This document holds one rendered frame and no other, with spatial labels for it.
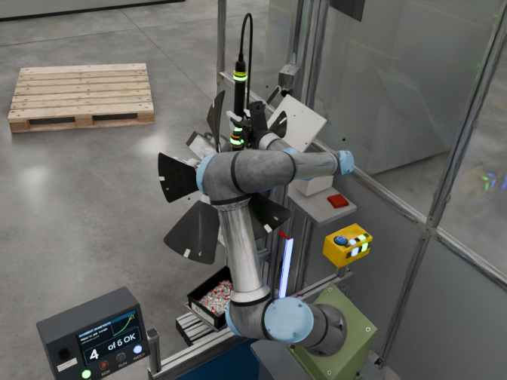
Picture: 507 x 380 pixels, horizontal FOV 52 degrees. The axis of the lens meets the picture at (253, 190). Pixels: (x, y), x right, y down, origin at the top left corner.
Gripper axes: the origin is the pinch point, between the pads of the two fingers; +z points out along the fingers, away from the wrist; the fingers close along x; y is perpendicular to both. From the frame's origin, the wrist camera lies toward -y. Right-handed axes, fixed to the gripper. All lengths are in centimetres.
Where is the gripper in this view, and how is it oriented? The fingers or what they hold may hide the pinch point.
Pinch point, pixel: (234, 110)
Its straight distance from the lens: 184.9
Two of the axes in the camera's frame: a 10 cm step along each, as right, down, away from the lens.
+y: -0.6, 7.9, 6.1
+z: -5.6, -5.3, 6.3
